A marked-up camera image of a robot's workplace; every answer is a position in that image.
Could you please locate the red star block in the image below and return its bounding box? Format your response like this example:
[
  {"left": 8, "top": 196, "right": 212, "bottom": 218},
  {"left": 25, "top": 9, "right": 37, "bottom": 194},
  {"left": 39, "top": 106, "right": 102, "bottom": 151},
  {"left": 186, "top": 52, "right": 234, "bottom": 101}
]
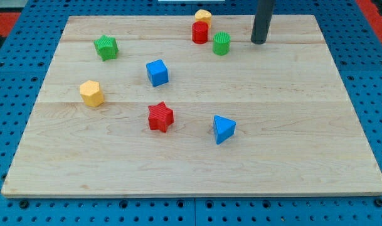
[{"left": 148, "top": 102, "right": 174, "bottom": 132}]

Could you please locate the blue triangle block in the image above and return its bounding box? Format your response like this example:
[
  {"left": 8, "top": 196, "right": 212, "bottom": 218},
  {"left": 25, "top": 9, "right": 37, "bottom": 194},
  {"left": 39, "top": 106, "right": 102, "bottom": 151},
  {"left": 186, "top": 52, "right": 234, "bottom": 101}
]
[{"left": 213, "top": 115, "right": 236, "bottom": 144}]

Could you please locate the blue cube block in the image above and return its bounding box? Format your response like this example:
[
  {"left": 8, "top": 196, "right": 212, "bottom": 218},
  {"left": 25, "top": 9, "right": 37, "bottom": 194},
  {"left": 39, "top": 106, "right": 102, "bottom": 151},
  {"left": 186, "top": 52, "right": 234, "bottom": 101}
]
[{"left": 146, "top": 59, "right": 169, "bottom": 87}]

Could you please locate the green cylinder block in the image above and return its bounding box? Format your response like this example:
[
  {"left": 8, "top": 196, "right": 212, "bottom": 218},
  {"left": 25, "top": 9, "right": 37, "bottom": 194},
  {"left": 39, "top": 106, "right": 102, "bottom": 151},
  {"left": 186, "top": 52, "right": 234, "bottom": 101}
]
[{"left": 213, "top": 31, "right": 231, "bottom": 56}]

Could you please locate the red cylinder block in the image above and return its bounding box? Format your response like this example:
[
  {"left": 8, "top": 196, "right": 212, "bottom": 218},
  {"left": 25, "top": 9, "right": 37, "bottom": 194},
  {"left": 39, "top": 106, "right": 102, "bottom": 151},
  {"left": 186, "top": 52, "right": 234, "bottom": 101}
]
[{"left": 191, "top": 21, "right": 209, "bottom": 44}]

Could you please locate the yellow heart block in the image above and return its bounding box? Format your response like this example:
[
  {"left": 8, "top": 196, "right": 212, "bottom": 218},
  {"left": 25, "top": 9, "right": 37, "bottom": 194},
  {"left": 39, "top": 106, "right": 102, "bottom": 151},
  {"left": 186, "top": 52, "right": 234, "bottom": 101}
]
[{"left": 194, "top": 9, "right": 212, "bottom": 27}]

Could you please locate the yellow hexagon block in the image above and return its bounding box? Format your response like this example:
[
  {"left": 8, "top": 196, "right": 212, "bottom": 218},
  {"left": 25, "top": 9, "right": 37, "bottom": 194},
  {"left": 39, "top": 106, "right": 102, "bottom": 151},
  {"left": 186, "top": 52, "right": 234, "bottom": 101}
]
[{"left": 80, "top": 80, "right": 105, "bottom": 107}]

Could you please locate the light wooden board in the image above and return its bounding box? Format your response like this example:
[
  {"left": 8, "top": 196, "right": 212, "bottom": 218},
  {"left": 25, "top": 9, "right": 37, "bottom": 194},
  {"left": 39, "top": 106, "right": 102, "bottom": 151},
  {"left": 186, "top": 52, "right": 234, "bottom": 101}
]
[{"left": 1, "top": 15, "right": 382, "bottom": 198}]

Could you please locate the green star block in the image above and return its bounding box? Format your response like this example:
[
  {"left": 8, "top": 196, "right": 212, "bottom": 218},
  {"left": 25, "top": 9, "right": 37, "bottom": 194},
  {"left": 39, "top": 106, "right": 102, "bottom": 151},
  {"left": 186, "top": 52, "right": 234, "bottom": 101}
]
[{"left": 93, "top": 35, "right": 119, "bottom": 61}]

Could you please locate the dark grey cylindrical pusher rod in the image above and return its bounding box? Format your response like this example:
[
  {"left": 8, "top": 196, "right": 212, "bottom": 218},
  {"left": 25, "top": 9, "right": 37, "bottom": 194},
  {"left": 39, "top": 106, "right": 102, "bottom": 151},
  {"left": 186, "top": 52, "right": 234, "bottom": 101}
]
[{"left": 251, "top": 0, "right": 275, "bottom": 45}]

